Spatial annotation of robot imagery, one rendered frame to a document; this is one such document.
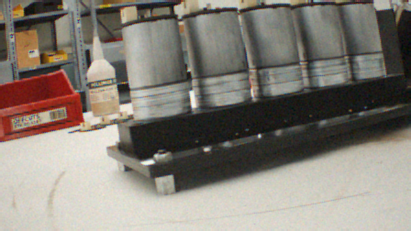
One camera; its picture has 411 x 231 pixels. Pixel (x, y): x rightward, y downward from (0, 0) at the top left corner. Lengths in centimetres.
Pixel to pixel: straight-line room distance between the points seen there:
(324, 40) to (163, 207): 13
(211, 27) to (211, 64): 2
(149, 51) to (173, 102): 2
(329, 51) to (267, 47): 3
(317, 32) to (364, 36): 3
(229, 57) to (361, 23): 8
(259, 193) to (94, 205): 5
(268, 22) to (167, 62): 5
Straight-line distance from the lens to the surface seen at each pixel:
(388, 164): 17
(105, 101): 60
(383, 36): 44
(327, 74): 25
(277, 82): 24
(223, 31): 23
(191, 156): 18
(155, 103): 22
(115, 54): 285
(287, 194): 16
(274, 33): 24
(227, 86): 23
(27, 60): 445
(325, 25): 25
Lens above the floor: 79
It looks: 6 degrees down
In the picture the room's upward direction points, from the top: 9 degrees counter-clockwise
